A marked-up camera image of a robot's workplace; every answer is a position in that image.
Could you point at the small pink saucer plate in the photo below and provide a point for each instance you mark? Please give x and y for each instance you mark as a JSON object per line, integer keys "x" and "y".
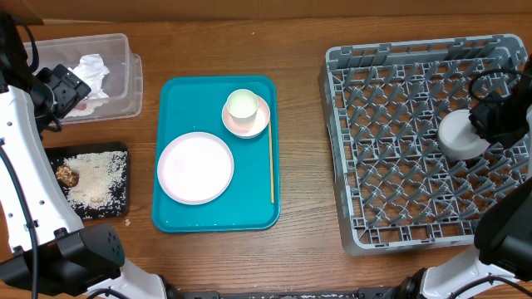
{"x": 251, "y": 127}

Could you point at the clear plastic waste bin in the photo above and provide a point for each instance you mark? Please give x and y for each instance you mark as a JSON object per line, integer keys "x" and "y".
{"x": 124, "y": 84}

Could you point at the black food waste tray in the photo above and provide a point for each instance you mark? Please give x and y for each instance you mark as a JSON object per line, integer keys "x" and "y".
{"x": 120, "y": 208}

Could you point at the red snack wrapper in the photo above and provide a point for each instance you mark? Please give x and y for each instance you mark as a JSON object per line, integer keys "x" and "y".
{"x": 85, "y": 108}

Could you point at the wooden chopstick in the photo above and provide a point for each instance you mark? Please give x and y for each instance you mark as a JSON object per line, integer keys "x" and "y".
{"x": 271, "y": 169}

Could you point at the white tissue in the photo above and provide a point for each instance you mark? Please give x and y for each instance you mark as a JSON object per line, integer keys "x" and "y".
{"x": 92, "y": 70}

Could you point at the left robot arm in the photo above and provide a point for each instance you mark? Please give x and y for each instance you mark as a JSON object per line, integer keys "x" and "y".
{"x": 53, "y": 252}

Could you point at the brown food scrap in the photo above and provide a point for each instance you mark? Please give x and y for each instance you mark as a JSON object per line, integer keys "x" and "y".
{"x": 66, "y": 176}

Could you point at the rice pile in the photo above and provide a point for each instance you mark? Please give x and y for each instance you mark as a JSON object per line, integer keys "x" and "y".
{"x": 99, "y": 174}

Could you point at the large white plate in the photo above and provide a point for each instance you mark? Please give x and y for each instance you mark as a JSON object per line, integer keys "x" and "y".
{"x": 195, "y": 168}

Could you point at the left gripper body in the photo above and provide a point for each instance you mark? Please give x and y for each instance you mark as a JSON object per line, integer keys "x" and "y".
{"x": 58, "y": 95}

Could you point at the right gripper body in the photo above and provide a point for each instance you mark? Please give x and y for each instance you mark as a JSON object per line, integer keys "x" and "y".
{"x": 480, "y": 123}

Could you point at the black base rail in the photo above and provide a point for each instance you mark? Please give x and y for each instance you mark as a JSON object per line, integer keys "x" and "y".
{"x": 361, "y": 293}

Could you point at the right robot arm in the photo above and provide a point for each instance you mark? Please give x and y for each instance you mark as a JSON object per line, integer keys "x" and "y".
{"x": 501, "y": 252}

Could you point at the white cup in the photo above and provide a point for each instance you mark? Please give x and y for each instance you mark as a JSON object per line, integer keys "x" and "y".
{"x": 242, "y": 106}

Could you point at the grey bowl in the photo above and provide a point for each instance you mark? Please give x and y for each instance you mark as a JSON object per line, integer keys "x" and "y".
{"x": 457, "y": 137}

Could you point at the teal serving tray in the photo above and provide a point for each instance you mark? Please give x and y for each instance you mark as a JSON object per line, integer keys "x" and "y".
{"x": 194, "y": 104}

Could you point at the grey dishwasher rack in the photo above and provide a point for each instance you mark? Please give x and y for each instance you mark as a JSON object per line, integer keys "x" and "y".
{"x": 382, "y": 105}

